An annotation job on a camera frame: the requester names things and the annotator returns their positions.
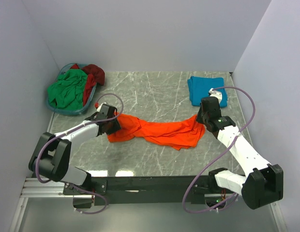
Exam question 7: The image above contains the orange t shirt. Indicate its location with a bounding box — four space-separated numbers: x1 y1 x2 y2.
107 114 206 150

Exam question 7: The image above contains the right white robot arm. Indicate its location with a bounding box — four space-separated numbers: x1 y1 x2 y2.
196 96 284 209

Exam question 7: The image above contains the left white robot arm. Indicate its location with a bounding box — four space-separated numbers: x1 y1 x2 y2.
29 103 121 194

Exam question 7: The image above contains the folded blue t shirt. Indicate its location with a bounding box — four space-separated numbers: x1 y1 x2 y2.
187 76 224 106

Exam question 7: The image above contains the dark red t shirt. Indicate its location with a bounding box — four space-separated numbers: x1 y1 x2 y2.
81 64 105 106

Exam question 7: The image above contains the green t shirt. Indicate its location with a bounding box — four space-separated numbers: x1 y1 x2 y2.
47 69 88 111

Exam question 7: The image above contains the blue plastic basket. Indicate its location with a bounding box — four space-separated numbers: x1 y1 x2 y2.
45 63 96 115

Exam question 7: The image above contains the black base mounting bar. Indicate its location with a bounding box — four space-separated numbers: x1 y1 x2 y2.
62 175 238 209

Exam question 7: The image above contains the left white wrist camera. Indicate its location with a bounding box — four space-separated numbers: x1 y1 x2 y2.
95 102 106 112

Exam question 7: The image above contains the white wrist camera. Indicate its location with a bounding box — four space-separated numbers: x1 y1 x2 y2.
95 102 106 112
209 88 223 104

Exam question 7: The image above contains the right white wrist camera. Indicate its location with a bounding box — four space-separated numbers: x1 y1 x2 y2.
209 88 223 104

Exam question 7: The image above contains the aluminium frame rail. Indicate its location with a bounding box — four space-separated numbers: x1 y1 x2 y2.
9 178 288 232

